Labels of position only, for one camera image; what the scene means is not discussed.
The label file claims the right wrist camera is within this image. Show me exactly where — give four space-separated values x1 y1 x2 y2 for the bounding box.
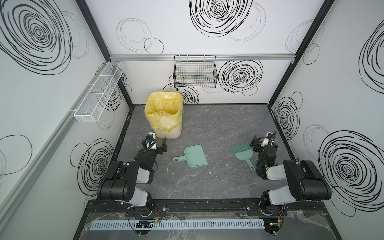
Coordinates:
258 137 271 148

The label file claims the green hand brush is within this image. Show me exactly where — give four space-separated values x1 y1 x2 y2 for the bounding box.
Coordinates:
231 142 256 172

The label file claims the clear wall shelf tray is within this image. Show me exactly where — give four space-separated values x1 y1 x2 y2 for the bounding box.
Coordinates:
74 62 125 123

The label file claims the black wire basket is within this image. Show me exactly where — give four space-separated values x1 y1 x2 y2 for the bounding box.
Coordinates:
173 55 218 88

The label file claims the green dustpan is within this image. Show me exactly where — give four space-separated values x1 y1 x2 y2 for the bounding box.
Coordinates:
173 145 208 168

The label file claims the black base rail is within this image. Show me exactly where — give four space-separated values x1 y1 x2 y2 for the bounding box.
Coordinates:
83 198 325 218

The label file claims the white slotted cable duct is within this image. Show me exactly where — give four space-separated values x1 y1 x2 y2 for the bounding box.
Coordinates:
90 219 265 231

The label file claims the beige bin with yellow bag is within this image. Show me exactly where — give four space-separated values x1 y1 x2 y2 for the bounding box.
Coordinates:
145 89 184 139

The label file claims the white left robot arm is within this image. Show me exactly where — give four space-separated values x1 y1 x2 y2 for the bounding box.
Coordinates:
97 134 168 209

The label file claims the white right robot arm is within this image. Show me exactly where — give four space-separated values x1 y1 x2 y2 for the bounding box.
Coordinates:
250 132 332 216

